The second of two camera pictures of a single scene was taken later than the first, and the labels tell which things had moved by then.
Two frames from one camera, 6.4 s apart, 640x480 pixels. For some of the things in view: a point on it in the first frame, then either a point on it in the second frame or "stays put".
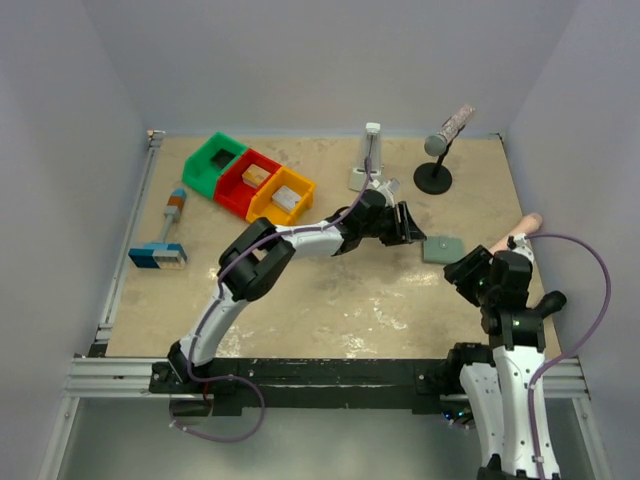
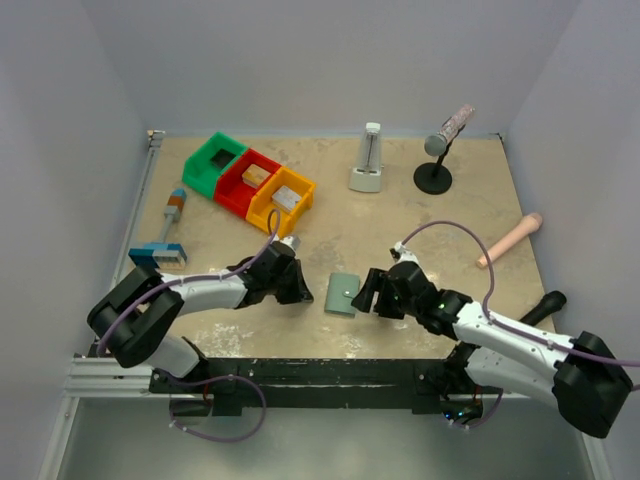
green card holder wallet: (441, 249) -> (342, 288)
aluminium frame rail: (94, 374) stays put
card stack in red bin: (254, 175) stays put
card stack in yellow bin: (286, 197) stays put
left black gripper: (400, 225) -> (291, 279)
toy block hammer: (162, 254) stays put
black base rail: (233, 384) stays put
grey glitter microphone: (435, 145) stays put
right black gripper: (467, 270) -> (383, 295)
